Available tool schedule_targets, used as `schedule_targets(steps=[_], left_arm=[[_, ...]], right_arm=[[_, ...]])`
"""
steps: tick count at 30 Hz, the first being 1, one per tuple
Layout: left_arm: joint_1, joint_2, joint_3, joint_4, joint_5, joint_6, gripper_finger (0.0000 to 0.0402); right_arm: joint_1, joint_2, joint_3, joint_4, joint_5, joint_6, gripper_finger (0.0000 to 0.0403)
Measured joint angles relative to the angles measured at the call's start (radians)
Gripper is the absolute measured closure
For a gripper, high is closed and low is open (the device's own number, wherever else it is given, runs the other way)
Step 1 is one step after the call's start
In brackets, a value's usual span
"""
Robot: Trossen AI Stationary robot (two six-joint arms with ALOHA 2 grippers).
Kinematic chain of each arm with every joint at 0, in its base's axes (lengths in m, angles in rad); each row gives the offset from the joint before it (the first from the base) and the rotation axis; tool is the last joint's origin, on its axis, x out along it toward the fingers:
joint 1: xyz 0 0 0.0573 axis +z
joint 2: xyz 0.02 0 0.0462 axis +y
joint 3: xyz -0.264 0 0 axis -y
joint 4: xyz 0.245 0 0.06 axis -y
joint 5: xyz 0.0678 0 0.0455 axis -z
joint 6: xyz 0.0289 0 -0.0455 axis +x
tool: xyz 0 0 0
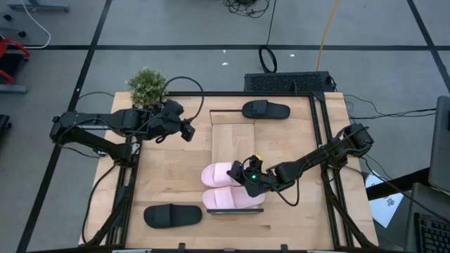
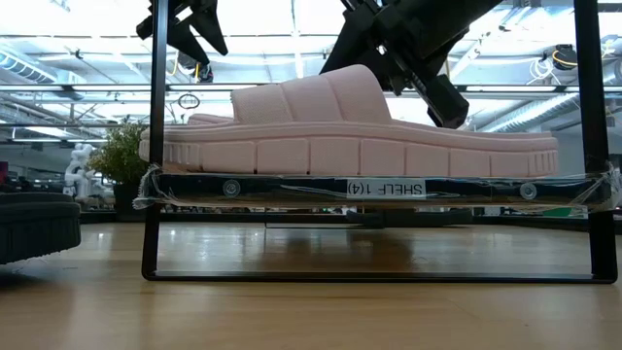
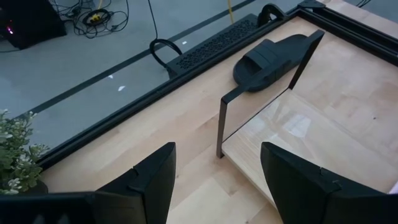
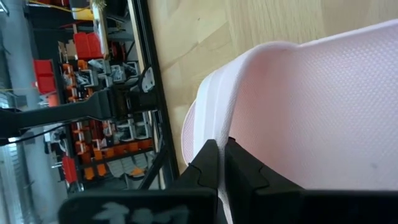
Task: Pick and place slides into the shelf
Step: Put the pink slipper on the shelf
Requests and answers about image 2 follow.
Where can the black aluminium table frame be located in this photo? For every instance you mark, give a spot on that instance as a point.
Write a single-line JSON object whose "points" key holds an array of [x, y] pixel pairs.
{"points": [[107, 217]]}

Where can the black slide sandal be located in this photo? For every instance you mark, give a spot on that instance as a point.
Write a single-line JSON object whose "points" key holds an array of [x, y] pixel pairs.
{"points": [[34, 223]]}

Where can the black ceiling-hung device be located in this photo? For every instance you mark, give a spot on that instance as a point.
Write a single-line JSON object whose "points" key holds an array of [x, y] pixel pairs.
{"points": [[566, 58], [204, 74]]}

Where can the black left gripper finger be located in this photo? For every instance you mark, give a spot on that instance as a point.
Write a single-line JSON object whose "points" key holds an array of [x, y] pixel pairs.
{"points": [[211, 29], [187, 41]]}

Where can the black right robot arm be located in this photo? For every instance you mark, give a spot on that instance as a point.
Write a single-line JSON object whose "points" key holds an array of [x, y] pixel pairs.
{"points": [[452, 19]]}

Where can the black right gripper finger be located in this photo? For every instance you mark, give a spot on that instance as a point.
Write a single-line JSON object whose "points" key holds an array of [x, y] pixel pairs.
{"points": [[355, 44], [392, 78]]}

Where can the wooden shelf with black frame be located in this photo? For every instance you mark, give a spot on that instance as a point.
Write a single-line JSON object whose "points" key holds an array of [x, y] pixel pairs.
{"points": [[158, 97]]}

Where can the pink slide sandal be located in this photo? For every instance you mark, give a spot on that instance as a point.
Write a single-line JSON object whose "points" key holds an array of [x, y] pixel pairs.
{"points": [[330, 155], [209, 119]]}

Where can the white shelf label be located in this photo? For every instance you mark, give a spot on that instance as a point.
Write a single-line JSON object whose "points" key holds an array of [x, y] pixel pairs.
{"points": [[386, 188]]}

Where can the small green potted plant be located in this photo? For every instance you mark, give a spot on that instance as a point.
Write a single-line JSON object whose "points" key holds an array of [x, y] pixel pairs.
{"points": [[119, 155]]}

